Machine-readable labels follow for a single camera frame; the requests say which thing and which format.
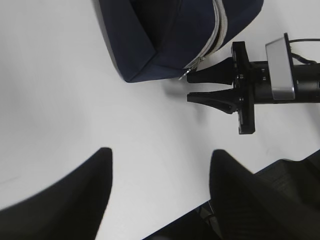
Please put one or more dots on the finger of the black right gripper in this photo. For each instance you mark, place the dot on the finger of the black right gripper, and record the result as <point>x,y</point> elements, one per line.
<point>220,73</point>
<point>223,100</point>

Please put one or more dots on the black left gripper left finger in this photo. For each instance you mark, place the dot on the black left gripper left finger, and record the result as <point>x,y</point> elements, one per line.
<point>70,209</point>

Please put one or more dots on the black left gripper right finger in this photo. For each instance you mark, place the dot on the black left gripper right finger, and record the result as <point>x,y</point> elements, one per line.
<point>280,202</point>

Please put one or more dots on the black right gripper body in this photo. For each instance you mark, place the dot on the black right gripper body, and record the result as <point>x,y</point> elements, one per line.
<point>252,84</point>

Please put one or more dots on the navy blue lunch bag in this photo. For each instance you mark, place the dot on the navy blue lunch bag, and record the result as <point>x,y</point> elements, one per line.
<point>164,39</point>

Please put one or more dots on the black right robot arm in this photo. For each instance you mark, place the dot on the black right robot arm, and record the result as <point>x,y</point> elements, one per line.
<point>307,84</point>

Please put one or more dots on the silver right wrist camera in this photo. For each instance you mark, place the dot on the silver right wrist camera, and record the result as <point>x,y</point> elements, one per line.
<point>280,64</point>

